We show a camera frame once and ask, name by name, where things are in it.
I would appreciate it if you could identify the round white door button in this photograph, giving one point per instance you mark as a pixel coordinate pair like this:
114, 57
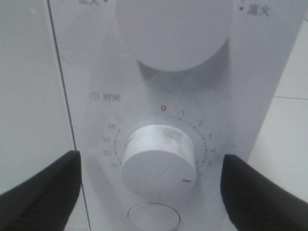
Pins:
151, 216

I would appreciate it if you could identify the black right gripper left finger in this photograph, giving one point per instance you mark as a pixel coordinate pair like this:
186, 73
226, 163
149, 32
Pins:
45, 201

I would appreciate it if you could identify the white microwave oven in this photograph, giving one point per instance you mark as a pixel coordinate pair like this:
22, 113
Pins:
220, 104

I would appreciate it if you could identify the white microwave door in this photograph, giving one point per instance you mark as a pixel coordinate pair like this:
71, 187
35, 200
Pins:
35, 125

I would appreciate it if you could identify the white microwave knob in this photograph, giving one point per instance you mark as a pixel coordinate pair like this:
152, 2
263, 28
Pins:
159, 162
174, 35

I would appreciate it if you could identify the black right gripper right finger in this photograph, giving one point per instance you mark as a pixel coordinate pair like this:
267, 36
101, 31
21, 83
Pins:
255, 203

